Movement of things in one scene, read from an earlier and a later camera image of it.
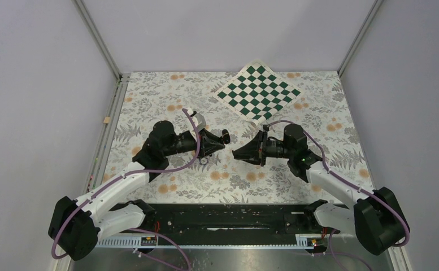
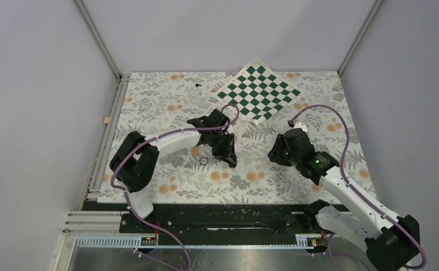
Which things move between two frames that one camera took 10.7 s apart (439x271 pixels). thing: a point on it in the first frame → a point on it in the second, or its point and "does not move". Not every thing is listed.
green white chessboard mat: (257, 92) does not move
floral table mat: (322, 110) does not move
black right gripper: (255, 151) → (275, 154)
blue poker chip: (203, 161) does not move
